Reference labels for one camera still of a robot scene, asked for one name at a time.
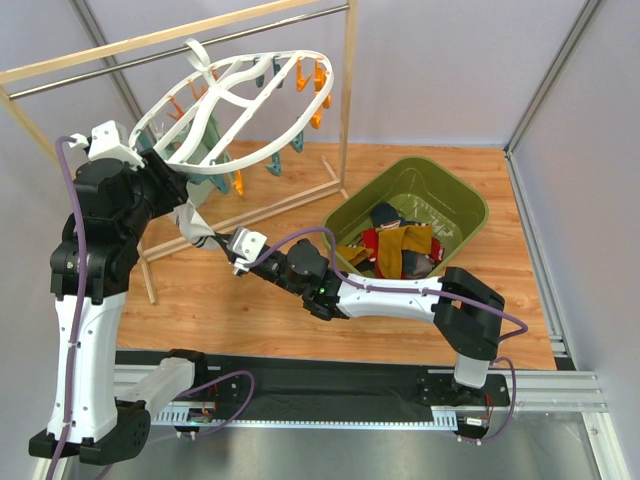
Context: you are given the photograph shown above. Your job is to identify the white sock black stripes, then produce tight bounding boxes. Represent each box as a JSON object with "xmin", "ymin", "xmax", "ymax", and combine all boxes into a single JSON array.
[{"xmin": 168, "ymin": 200, "xmax": 221, "ymax": 250}]

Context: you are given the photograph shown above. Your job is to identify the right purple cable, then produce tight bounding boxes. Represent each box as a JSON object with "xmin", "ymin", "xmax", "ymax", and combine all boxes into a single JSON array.
[{"xmin": 249, "ymin": 225, "xmax": 530, "ymax": 346}]

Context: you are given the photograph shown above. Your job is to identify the wooden drying rack frame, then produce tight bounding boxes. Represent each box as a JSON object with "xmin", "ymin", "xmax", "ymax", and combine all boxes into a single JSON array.
[{"xmin": 0, "ymin": 0, "xmax": 359, "ymax": 306}]

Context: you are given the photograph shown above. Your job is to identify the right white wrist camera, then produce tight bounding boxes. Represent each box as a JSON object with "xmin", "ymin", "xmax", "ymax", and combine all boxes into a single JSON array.
[{"xmin": 227, "ymin": 227, "xmax": 267, "ymax": 276}]

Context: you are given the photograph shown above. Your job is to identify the olive green plastic basket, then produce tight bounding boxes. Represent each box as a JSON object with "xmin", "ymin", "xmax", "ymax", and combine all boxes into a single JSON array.
[{"xmin": 323, "ymin": 157, "xmax": 489, "ymax": 276}]

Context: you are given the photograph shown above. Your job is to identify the purple cable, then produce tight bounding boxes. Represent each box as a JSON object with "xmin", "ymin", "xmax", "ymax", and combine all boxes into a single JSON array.
[
  {"xmin": 249, "ymin": 225, "xmax": 530, "ymax": 346},
  {"xmin": 44, "ymin": 135, "xmax": 91, "ymax": 480}
]

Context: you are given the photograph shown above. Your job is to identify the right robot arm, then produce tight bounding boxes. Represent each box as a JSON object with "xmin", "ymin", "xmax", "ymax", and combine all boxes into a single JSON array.
[{"xmin": 217, "ymin": 227, "xmax": 505, "ymax": 389}]

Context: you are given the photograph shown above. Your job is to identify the mustard yellow sock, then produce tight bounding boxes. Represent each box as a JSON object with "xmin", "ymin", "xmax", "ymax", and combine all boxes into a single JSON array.
[
  {"xmin": 336, "ymin": 245, "xmax": 374, "ymax": 266},
  {"xmin": 378, "ymin": 224, "xmax": 433, "ymax": 279}
]

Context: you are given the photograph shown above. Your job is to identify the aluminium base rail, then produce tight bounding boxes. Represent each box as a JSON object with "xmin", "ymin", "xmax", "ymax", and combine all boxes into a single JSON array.
[{"xmin": 112, "ymin": 364, "xmax": 609, "ymax": 431}]

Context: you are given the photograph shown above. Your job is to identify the metal hanging rod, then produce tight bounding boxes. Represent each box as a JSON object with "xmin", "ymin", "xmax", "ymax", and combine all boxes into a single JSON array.
[{"xmin": 1, "ymin": 1, "xmax": 352, "ymax": 100}]

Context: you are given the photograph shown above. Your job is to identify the grey sock red stripes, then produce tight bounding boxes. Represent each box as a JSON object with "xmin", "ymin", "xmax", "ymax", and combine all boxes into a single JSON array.
[{"xmin": 403, "ymin": 251, "xmax": 434, "ymax": 279}]

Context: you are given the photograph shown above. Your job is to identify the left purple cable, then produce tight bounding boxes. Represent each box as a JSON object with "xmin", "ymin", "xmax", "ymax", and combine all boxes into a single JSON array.
[{"xmin": 44, "ymin": 135, "xmax": 91, "ymax": 480}]

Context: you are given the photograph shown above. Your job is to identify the red panda sock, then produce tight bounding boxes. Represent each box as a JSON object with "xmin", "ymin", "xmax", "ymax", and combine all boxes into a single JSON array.
[{"xmin": 429, "ymin": 237, "xmax": 445, "ymax": 264}]

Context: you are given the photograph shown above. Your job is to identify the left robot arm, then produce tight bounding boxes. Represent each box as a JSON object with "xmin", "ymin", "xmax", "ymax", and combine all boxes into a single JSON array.
[{"xmin": 28, "ymin": 149, "xmax": 209, "ymax": 466}]

